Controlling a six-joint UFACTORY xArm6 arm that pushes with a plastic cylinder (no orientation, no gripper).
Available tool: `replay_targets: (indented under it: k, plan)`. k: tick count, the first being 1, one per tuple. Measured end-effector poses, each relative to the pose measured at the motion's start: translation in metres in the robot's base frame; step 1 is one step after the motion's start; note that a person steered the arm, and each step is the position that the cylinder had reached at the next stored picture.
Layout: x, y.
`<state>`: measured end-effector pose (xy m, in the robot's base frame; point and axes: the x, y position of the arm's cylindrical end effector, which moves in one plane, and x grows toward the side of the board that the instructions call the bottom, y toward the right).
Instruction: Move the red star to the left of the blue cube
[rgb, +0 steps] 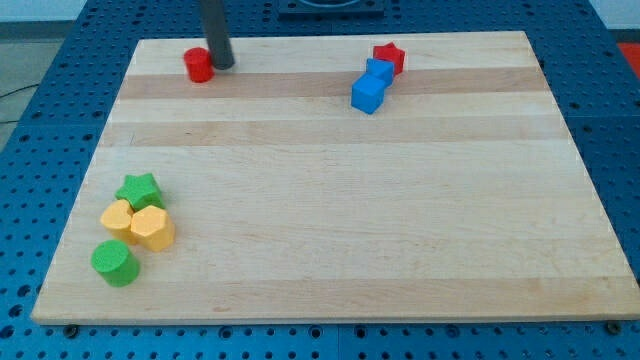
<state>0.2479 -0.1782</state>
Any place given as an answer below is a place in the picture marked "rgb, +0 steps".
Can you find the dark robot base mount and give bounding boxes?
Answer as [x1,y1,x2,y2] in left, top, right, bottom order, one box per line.
[276,0,386,19]

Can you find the green star block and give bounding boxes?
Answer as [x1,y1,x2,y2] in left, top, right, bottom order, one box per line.
[115,173,165,211]

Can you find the small blue block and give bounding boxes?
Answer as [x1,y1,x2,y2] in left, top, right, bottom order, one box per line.
[366,58,395,87]

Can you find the red cylinder block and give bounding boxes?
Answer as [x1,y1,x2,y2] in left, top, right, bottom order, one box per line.
[183,47,214,83]

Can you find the red star block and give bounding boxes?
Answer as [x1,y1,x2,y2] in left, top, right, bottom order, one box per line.
[373,42,406,76]

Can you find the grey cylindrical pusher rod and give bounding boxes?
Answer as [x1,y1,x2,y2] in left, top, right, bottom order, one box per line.
[199,0,235,70]

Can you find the green cylinder block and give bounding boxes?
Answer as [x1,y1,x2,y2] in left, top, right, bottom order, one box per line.
[91,239,140,287]

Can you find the yellow heart block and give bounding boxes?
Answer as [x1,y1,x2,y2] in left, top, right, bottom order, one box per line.
[100,199,138,245]

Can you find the yellow hexagon block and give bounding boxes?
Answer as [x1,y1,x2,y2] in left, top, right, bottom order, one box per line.
[131,205,176,252]

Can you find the black cable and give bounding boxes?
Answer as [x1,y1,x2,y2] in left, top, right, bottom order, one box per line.
[0,82,40,125]

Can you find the wooden board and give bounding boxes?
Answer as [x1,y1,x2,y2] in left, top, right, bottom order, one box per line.
[32,31,639,325]

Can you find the blue cube block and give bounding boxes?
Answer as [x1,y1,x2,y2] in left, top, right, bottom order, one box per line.
[351,74,386,114]

